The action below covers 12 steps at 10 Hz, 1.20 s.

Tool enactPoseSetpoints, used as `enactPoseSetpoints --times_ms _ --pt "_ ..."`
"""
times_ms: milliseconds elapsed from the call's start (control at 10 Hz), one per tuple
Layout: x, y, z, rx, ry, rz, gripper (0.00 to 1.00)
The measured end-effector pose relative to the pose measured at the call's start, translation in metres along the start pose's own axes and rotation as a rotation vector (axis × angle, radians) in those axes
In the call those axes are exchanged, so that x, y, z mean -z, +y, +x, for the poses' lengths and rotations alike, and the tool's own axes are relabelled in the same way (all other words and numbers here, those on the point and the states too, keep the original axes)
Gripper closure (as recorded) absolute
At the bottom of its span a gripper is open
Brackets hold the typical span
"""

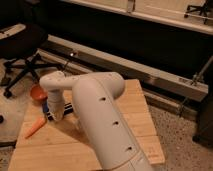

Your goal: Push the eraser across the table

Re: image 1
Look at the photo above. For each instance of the black marker pen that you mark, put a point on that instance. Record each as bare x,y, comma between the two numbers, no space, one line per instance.
58,111

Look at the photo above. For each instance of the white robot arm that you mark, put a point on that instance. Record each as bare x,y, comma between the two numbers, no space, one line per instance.
93,101

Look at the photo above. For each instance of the orange bowl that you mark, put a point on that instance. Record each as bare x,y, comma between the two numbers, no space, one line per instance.
37,93

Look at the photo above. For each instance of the orange carrot toy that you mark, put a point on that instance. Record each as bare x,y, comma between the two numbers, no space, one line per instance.
39,123

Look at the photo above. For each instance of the blue eraser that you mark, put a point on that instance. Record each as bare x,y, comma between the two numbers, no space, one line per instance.
45,108

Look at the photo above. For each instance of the black chair base background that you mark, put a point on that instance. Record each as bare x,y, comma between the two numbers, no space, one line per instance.
203,10

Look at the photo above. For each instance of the black office chair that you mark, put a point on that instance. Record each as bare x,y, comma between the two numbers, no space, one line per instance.
18,45

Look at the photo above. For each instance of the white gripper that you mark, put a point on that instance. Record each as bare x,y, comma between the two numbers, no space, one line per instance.
55,103

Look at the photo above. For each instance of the long metal rail beam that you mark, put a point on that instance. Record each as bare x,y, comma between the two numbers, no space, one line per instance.
149,75

